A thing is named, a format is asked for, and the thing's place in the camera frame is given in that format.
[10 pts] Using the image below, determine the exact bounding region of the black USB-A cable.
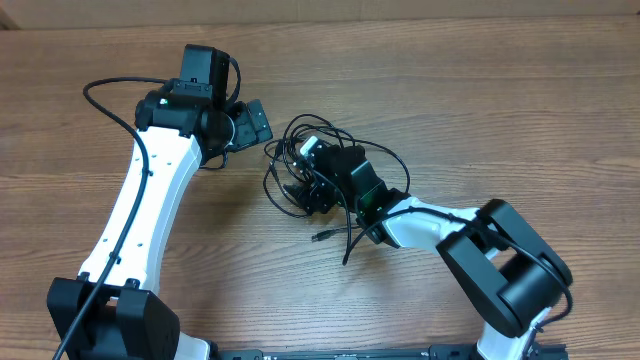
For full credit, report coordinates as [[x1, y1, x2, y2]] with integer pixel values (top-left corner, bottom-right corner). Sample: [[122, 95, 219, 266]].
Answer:
[[279, 113, 412, 244]]

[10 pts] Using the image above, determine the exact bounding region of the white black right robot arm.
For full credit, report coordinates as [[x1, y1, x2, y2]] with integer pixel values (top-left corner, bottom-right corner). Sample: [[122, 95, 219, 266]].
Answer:
[[285, 137, 573, 359]]

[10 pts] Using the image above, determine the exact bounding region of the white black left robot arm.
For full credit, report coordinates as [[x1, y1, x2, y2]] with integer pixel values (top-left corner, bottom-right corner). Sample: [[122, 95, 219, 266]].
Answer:
[[47, 44, 273, 359]]

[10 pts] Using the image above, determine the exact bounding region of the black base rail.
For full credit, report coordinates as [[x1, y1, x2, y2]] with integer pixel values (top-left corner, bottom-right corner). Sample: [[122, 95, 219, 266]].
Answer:
[[214, 342, 569, 360]]

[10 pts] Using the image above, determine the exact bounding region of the cardboard wall panel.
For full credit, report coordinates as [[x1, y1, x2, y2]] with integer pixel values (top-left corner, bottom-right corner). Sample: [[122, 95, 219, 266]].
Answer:
[[1, 0, 639, 30]]

